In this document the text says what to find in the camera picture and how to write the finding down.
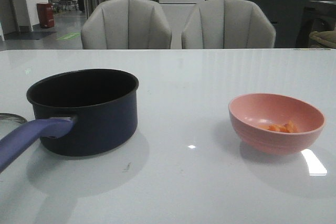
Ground left grey upholstered chair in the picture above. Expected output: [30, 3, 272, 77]
[81, 0, 172, 49]

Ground right grey upholstered chair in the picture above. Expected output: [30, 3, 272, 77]
[181, 0, 276, 49]

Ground orange ham slices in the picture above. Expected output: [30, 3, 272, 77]
[261, 120, 299, 133]

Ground grey upholstered chair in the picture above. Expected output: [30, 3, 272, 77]
[181, 0, 276, 49]
[81, 0, 172, 49]

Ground red bin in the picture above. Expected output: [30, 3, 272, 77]
[36, 3, 55, 28]

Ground tan sofa cushion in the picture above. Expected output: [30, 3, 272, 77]
[309, 30, 335, 49]

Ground dark blue saucepan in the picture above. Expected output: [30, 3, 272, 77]
[1, 69, 139, 170]

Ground pink plastic bowl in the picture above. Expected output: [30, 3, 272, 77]
[228, 93, 326, 155]

